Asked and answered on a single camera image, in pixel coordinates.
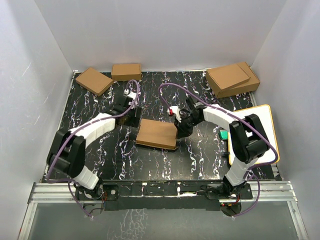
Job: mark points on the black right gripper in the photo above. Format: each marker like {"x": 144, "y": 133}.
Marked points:
{"x": 182, "y": 130}

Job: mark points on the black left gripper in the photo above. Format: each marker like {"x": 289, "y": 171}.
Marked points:
{"x": 135, "y": 115}

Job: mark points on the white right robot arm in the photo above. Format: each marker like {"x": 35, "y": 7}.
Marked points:
{"x": 248, "y": 138}

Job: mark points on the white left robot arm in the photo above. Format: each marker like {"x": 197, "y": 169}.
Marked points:
{"x": 68, "y": 149}

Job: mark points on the small cardboard box top right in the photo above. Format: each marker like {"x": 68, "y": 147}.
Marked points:
{"x": 225, "y": 78}

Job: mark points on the large cardboard box bottom right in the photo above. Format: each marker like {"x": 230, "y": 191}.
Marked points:
{"x": 250, "y": 86}

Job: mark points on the green eraser block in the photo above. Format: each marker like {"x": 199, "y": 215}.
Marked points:
{"x": 223, "y": 134}

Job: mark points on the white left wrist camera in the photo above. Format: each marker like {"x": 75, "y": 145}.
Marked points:
{"x": 131, "y": 96}

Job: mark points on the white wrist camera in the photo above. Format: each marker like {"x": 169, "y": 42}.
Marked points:
{"x": 175, "y": 111}
{"x": 131, "y": 96}

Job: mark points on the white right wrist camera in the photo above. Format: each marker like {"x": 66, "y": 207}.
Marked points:
{"x": 175, "y": 111}

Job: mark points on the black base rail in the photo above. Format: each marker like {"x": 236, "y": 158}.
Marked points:
{"x": 211, "y": 195}

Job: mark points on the aluminium frame rail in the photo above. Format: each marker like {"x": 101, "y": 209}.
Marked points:
{"x": 282, "y": 191}

